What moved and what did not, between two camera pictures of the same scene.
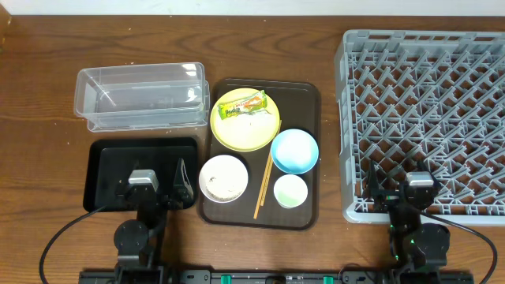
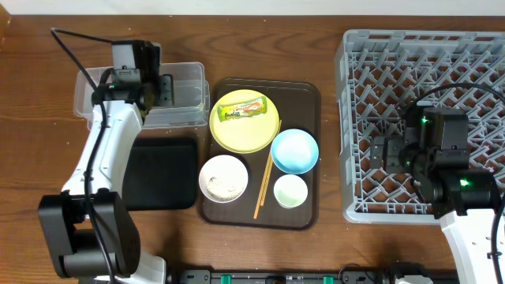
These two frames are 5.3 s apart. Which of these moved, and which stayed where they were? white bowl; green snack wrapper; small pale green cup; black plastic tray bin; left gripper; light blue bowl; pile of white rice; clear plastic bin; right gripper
Moved: left gripper; right gripper; green snack wrapper
Stayed: white bowl; small pale green cup; clear plastic bin; black plastic tray bin; light blue bowl; pile of white rice
